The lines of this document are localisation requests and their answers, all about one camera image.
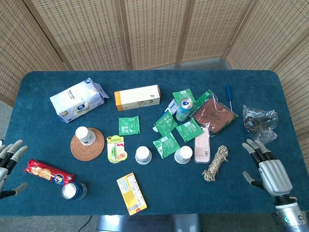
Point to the clear bag dark contents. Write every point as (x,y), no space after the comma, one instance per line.
(258,122)

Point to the round woven rattan coaster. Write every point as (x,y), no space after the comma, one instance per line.
(96,151)

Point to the orange cream carton box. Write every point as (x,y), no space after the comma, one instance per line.
(137,96)

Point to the small white tube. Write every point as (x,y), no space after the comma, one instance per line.
(172,106)

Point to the pink clear plastic packet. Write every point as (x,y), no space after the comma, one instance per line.
(202,147)

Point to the blue felt table cover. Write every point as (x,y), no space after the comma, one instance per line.
(173,188)

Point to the yellow printed flat box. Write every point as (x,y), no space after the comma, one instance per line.
(131,193)

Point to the woven bamboo folding screen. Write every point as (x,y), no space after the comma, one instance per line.
(154,31)

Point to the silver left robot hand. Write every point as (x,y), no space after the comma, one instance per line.
(3,172)

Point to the green lip balm blister pack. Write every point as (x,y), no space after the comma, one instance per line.
(116,149)

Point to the white floral paper cup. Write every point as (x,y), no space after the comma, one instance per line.
(85,136)
(143,155)
(183,155)

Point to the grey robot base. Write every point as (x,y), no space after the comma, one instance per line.
(144,223)

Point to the brown snack vacuum pack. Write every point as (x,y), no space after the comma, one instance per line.
(213,116)

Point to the white blue tissue pack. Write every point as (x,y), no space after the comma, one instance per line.
(77,100)

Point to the green tea sachet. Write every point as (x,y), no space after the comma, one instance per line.
(189,130)
(129,125)
(166,145)
(182,94)
(166,123)

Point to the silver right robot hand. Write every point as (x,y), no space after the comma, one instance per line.
(272,174)

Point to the light blue beverage can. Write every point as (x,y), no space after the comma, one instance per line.
(184,110)

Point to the red biscuit pack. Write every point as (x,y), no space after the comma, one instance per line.
(46,172)

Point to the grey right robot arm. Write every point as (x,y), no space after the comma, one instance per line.
(292,215)

